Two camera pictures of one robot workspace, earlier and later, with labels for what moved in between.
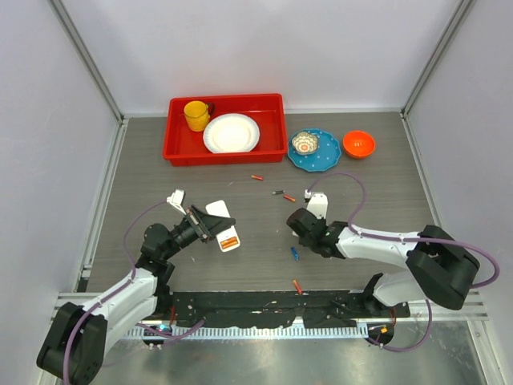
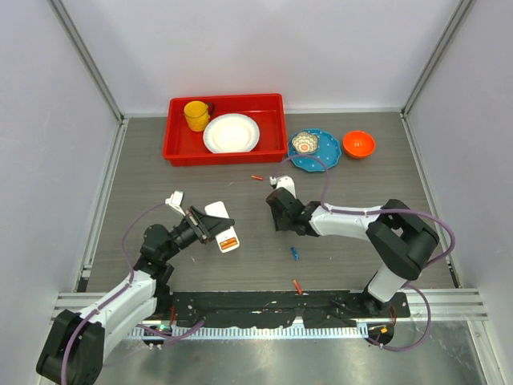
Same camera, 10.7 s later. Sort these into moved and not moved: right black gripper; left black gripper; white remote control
Moved: right black gripper
Not moved: white remote control; left black gripper
